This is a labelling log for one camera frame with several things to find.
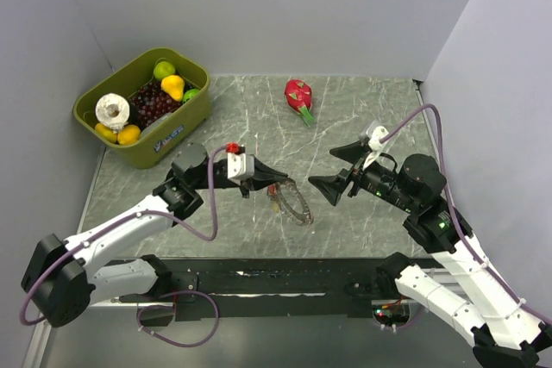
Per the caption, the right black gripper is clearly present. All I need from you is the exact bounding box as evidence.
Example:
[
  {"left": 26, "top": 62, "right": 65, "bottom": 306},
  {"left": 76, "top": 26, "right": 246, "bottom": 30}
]
[{"left": 307, "top": 139, "right": 416, "bottom": 211}]

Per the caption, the metal key organizer disc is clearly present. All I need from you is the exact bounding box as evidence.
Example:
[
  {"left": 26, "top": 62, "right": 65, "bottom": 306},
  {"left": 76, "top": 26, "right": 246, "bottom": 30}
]
[{"left": 267, "top": 178, "right": 314, "bottom": 226}]

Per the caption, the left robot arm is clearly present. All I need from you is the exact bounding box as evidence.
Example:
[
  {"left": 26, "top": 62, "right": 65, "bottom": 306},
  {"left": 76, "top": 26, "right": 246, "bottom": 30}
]
[{"left": 19, "top": 143, "right": 288, "bottom": 327}]

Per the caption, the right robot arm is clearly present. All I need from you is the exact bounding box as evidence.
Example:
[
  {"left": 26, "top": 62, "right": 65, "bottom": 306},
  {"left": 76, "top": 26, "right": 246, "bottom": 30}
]
[{"left": 309, "top": 141, "right": 551, "bottom": 367}]

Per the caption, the red dragon fruit toy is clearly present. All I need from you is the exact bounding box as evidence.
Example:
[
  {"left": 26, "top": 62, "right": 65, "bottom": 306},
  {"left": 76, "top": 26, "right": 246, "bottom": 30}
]
[{"left": 284, "top": 79, "right": 315, "bottom": 127}]

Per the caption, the small green lime toy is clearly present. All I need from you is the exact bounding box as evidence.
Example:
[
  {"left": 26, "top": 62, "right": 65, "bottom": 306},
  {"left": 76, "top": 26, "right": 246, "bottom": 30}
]
[{"left": 182, "top": 88, "right": 200, "bottom": 103}]

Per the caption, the yellow pear toy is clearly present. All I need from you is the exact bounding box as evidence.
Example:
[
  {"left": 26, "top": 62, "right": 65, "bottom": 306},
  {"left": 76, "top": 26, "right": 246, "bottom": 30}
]
[{"left": 160, "top": 75, "right": 185, "bottom": 102}]

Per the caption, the purple grapes toy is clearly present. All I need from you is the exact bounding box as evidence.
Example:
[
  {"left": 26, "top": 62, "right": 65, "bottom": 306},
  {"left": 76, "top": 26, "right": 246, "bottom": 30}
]
[{"left": 130, "top": 81, "right": 182, "bottom": 130}]

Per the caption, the yellow lemon toy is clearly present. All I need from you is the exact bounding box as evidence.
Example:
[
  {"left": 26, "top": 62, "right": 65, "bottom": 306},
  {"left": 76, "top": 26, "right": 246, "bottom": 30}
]
[
  {"left": 116, "top": 124, "right": 141, "bottom": 146},
  {"left": 94, "top": 122, "right": 117, "bottom": 144}
]

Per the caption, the green apple toy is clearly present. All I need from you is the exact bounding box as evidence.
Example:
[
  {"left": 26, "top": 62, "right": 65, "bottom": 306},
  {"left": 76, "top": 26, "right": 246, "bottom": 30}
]
[{"left": 154, "top": 60, "right": 176, "bottom": 81}]

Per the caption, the white tape roll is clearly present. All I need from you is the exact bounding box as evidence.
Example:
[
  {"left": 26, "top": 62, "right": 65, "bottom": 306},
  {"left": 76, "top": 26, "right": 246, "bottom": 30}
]
[{"left": 95, "top": 93, "right": 130, "bottom": 133}]

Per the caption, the olive green plastic bin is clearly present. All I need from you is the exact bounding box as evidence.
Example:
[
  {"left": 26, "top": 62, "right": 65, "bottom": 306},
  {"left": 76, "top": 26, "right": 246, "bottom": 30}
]
[{"left": 73, "top": 48, "right": 210, "bottom": 169}]

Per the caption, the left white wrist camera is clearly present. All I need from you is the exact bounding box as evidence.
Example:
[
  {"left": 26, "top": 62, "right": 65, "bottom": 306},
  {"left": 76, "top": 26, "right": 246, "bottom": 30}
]
[{"left": 225, "top": 142, "right": 255, "bottom": 184}]

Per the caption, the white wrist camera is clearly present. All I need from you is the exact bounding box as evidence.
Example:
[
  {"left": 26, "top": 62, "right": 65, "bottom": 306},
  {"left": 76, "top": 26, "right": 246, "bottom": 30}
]
[
  {"left": 225, "top": 142, "right": 255, "bottom": 184},
  {"left": 359, "top": 120, "right": 389, "bottom": 171}
]

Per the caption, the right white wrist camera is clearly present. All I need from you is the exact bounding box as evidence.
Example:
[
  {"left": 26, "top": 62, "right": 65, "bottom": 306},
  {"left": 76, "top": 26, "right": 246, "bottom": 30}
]
[{"left": 359, "top": 120, "right": 389, "bottom": 171}]

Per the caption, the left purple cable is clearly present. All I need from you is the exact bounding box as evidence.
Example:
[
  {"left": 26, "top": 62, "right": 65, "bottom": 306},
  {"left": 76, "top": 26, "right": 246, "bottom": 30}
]
[{"left": 19, "top": 143, "right": 229, "bottom": 347}]

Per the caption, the purple cable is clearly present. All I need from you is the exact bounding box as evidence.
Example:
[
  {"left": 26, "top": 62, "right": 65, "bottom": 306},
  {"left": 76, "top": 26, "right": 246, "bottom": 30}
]
[
  {"left": 379, "top": 103, "right": 552, "bottom": 334},
  {"left": 19, "top": 143, "right": 229, "bottom": 347}
]

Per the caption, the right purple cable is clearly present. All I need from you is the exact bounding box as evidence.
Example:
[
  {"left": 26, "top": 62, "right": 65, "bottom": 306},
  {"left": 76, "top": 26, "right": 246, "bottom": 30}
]
[{"left": 379, "top": 103, "right": 552, "bottom": 334}]

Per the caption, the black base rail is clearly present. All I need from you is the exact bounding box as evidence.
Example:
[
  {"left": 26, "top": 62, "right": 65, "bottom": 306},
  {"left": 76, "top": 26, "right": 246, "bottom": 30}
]
[{"left": 120, "top": 258, "right": 399, "bottom": 321}]

